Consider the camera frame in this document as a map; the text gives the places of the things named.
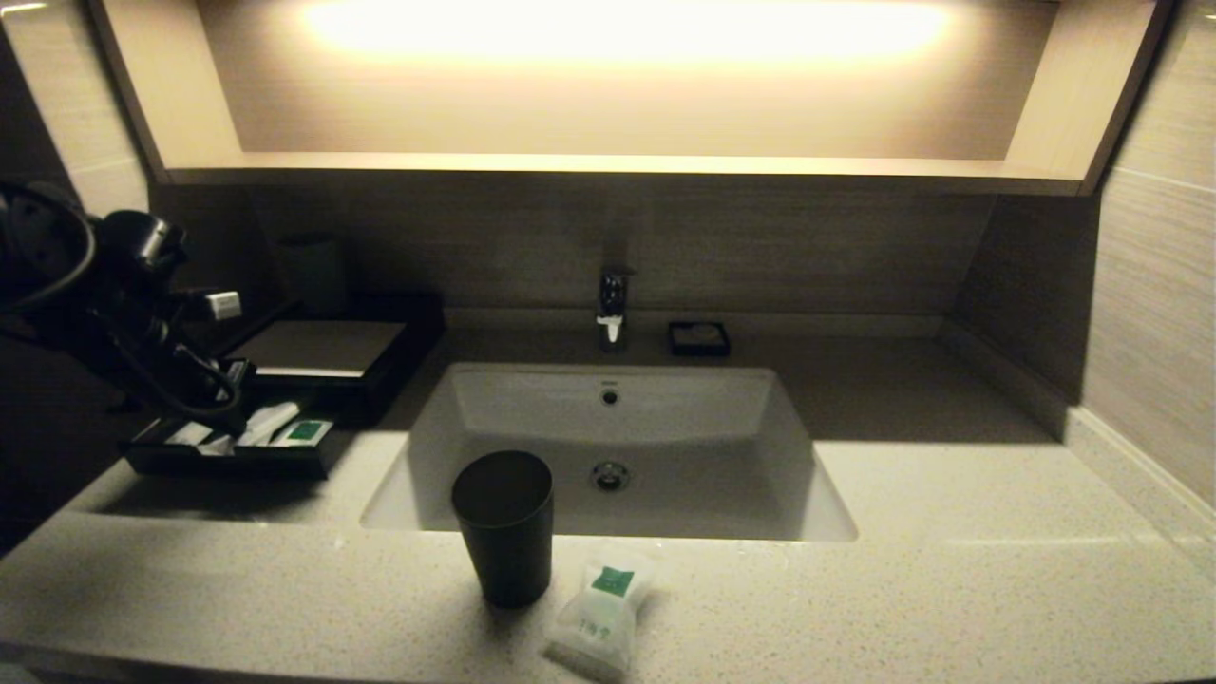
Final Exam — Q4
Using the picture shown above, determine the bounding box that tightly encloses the dental kit packet green label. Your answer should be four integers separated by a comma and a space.
195, 401, 302, 455

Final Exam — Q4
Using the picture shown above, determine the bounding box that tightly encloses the black pull-out drawer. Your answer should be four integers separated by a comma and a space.
122, 404, 335, 479

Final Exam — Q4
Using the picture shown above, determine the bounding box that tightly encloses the black plastic cup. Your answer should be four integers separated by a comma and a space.
450, 450, 554, 610

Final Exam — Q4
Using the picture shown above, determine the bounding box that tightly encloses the small sachet green label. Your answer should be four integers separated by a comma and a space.
543, 543, 656, 681

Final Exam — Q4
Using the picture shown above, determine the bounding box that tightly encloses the flat packet green label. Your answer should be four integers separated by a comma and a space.
271, 419, 335, 448

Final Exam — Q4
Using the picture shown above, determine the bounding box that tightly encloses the grey cup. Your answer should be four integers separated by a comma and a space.
277, 235, 351, 317

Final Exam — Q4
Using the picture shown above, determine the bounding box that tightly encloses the black amenity tray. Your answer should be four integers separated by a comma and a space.
223, 292, 447, 426

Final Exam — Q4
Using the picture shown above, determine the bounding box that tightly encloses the chrome faucet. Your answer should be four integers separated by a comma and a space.
596, 267, 637, 350

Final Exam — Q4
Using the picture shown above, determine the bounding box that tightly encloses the black soap dish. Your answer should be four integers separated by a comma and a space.
667, 321, 732, 358

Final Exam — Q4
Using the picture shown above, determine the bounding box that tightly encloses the white ceramic sink basin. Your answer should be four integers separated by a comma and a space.
361, 363, 858, 542

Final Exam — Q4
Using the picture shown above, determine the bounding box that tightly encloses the warm niche light strip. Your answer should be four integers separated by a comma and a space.
304, 0, 951, 72

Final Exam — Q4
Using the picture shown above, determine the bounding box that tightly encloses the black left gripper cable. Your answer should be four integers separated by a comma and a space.
95, 313, 246, 421

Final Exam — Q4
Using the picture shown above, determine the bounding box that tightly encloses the wooden wall niche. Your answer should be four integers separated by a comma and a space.
85, 0, 1171, 198

